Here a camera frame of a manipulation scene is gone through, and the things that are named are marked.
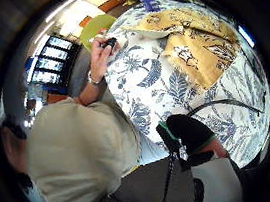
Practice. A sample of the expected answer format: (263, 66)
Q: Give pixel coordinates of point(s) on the orange wooden furniture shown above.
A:
(111, 4)

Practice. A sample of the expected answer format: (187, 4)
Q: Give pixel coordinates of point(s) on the black-framed window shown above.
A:
(51, 61)

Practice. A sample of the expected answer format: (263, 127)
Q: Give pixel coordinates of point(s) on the the person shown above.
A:
(78, 156)

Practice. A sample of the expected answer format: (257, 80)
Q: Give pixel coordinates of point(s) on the yellow patterned cloth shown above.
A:
(202, 51)

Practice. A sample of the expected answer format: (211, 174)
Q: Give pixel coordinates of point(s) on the silver wristwatch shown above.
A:
(93, 79)

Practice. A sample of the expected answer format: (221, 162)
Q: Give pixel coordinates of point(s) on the blue box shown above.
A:
(147, 0)

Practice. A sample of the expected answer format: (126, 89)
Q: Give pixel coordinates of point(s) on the blue floral white tablecloth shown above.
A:
(153, 85)

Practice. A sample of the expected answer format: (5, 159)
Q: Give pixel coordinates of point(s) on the ceiling light strip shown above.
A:
(61, 7)

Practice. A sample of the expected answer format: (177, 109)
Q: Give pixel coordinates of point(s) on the small black device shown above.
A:
(110, 43)

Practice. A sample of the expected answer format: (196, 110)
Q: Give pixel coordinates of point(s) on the green chair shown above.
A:
(92, 27)

